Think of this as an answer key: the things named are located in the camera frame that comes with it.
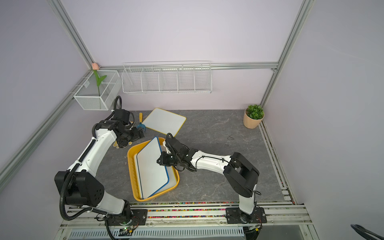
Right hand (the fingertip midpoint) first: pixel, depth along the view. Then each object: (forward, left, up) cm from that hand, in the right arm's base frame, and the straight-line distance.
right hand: (154, 161), depth 79 cm
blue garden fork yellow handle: (+44, +21, -12) cm, 50 cm away
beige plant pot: (+32, -61, -7) cm, 70 cm away
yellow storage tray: (+11, +17, -8) cm, 22 cm away
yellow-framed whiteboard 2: (+40, +2, -14) cm, 43 cm away
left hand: (+11, +10, +5) cm, 16 cm away
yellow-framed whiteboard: (-4, -8, -10) cm, 14 cm away
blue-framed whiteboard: (-5, +1, -7) cm, 9 cm away
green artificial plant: (+36, -63, 0) cm, 73 cm away
